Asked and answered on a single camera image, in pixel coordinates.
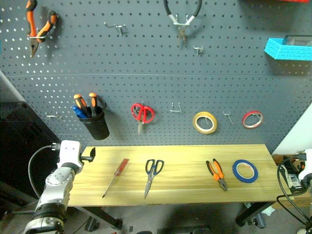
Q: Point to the red plastic storage bin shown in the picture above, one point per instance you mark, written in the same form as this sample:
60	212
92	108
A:
292	0

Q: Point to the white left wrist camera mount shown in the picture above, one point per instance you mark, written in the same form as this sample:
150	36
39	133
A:
69	153

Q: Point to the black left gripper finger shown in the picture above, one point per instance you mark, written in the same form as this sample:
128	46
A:
92	151

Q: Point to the silver pegboard hook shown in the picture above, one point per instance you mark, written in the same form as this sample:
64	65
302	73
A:
41	37
175	111
54	116
198	50
119	26
229	117

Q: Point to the orange black pliers small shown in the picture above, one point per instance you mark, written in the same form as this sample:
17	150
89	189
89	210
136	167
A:
217	175

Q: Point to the black table leg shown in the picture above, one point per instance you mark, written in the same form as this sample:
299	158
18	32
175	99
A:
253	212
104	215

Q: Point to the blue tape roll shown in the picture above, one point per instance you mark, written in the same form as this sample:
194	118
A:
234	171

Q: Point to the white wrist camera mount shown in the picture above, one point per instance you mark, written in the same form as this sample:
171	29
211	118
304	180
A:
69	153
308	169

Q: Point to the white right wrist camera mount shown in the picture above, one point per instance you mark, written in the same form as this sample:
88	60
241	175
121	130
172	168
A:
308	169

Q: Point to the orange black pliers large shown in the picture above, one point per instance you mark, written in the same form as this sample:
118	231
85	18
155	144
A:
30	22

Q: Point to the grey pegboard tool wall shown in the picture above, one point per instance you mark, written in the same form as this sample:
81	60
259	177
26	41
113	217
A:
156	85

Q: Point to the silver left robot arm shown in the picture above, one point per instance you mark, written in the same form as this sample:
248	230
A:
58	180

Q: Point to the red tape roll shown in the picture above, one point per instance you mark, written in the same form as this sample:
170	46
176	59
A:
251	127

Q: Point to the yellow tape roll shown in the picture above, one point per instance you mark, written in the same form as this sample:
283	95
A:
194	123

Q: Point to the blue plastic storage bin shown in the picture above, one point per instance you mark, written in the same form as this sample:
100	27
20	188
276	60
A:
282	52

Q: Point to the black cabinet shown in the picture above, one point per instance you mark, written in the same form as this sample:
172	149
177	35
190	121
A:
22	131

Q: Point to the black cup holder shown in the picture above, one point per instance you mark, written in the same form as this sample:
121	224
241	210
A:
96	126

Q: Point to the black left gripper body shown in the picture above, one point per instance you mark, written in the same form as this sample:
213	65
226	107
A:
86	158

